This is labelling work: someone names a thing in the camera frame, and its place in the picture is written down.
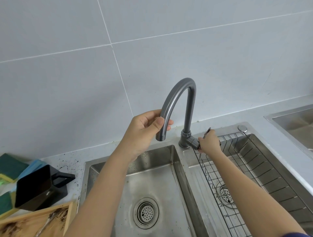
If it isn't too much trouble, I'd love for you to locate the person's right hand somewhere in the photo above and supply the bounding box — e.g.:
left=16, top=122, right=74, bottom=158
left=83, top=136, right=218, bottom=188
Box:
left=197, top=129, right=222, bottom=157

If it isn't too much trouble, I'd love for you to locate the person's left hand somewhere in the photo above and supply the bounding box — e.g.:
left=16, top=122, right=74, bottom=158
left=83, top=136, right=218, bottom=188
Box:
left=121, top=109, right=174, bottom=163

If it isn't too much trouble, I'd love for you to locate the grey gooseneck faucet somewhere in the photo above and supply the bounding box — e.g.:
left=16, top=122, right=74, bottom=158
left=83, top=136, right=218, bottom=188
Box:
left=156, top=78, right=200, bottom=150

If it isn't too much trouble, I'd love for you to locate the person's right forearm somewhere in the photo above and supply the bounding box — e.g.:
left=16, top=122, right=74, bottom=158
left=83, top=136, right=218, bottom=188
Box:
left=202, top=149, right=307, bottom=237

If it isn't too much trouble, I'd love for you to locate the person's left forearm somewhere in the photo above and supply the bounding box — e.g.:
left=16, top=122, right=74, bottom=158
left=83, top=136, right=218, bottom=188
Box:
left=64, top=145, right=138, bottom=237

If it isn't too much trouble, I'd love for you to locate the stainless steel double sink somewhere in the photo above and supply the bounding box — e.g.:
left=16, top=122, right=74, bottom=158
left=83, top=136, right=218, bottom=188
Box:
left=78, top=122, right=313, bottom=237

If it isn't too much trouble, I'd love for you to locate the round sink drain strainer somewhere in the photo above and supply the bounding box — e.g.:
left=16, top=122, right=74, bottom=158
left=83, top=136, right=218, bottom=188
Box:
left=133, top=197, right=159, bottom=230
left=216, top=184, right=238, bottom=209

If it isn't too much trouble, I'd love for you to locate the stainless steel single sink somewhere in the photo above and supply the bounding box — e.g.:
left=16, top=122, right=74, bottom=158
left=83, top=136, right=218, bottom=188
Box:
left=264, top=105, right=313, bottom=153

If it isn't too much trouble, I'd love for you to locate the blue cloth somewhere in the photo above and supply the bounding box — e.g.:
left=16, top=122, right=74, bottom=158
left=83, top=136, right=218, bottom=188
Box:
left=17, top=159, right=47, bottom=181

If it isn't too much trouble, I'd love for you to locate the black plastic scoop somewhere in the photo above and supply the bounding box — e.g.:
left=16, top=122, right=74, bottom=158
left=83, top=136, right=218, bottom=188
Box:
left=15, top=164, right=76, bottom=212

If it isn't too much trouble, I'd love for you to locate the green and yellow sponge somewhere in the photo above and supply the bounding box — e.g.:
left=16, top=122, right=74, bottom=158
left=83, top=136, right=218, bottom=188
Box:
left=0, top=153, right=30, bottom=184
left=0, top=191, right=19, bottom=220

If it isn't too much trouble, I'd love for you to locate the wooden tray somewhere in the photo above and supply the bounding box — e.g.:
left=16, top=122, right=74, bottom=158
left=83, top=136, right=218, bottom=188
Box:
left=0, top=200, right=77, bottom=237

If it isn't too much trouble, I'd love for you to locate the wire dish rack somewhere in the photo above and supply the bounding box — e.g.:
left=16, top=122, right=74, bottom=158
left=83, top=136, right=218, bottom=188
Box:
left=193, top=133, right=313, bottom=237

